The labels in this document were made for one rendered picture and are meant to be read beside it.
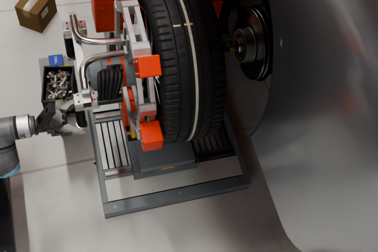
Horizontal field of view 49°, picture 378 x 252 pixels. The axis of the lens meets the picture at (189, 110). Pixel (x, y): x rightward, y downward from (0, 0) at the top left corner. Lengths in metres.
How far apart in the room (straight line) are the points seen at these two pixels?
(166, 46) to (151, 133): 0.33
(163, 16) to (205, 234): 1.31
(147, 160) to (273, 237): 0.83
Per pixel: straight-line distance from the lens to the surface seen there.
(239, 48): 1.85
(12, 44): 2.96
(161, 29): 1.44
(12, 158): 1.68
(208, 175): 2.38
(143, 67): 1.37
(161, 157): 2.22
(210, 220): 2.38
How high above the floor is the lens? 2.25
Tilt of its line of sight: 59 degrees down
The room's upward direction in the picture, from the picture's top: 16 degrees clockwise
